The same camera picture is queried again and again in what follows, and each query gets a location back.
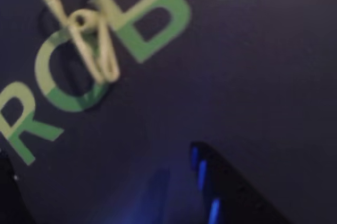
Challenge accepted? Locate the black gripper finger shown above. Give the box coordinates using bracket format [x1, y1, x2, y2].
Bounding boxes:
[190, 141, 293, 224]
[0, 153, 37, 224]

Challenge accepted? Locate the yellow-green clothespin clip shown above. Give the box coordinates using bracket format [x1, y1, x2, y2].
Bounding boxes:
[41, 0, 122, 83]

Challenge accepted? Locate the dark grey NOWROBO mat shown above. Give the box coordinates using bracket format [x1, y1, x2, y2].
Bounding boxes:
[0, 0, 337, 224]

